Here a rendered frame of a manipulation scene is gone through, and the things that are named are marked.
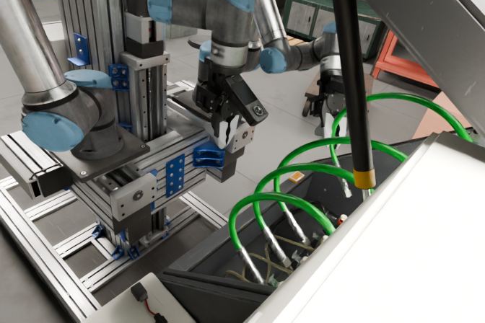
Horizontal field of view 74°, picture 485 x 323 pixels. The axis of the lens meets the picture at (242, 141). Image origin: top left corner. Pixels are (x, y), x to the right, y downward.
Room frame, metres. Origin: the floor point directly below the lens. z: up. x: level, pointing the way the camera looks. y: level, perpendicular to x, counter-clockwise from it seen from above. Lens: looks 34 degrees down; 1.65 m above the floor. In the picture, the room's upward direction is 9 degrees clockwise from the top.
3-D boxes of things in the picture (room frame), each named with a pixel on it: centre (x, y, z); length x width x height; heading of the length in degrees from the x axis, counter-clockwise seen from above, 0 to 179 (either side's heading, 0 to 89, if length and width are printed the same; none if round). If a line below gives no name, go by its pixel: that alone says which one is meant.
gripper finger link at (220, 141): (0.62, 0.07, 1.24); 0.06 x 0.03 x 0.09; 53
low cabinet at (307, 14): (6.50, -1.55, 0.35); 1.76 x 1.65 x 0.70; 56
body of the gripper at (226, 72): (0.64, 0.06, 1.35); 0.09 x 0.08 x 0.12; 53
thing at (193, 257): (0.68, -0.07, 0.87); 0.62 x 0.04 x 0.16; 143
